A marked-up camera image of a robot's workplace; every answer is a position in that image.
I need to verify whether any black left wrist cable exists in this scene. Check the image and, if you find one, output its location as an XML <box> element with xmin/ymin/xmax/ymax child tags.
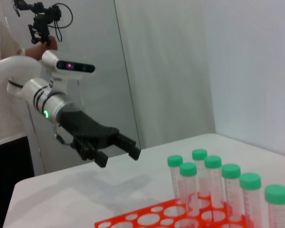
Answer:
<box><xmin>52</xmin><ymin>127</ymin><xmax>75</xmax><ymax>146</ymax></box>

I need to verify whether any black handheld camera rig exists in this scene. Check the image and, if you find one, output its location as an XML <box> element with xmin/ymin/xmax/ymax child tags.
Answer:
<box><xmin>13</xmin><ymin>0</ymin><xmax>74</xmax><ymax>46</ymax></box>

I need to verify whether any bystander bare hand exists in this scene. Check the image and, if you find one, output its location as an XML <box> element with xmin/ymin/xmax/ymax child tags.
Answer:
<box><xmin>35</xmin><ymin>35</ymin><xmax>58</xmax><ymax>59</ymax></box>

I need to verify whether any person in beige shirt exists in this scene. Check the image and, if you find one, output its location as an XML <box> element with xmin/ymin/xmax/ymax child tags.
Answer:
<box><xmin>0</xmin><ymin>11</ymin><xmax>36</xmax><ymax>228</ymax></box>

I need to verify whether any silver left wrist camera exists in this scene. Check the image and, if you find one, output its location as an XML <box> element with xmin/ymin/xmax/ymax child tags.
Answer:
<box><xmin>41</xmin><ymin>49</ymin><xmax>96</xmax><ymax>83</ymax></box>

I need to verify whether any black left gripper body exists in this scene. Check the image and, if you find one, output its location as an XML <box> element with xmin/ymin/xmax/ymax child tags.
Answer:
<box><xmin>57</xmin><ymin>107</ymin><xmax>121</xmax><ymax>150</ymax></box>

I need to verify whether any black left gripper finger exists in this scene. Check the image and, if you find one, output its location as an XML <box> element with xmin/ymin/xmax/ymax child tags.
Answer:
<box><xmin>72</xmin><ymin>138</ymin><xmax>109</xmax><ymax>169</ymax></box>
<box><xmin>114</xmin><ymin>133</ymin><xmax>142</xmax><ymax>161</ymax></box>

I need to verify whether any orange plastic test tube rack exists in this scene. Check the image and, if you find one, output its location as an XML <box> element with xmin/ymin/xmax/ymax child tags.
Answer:
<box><xmin>94</xmin><ymin>191</ymin><xmax>255</xmax><ymax>228</ymax></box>

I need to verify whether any bystander bare forearm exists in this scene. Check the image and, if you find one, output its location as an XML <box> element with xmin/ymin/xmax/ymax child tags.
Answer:
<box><xmin>21</xmin><ymin>46</ymin><xmax>38</xmax><ymax>59</ymax></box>

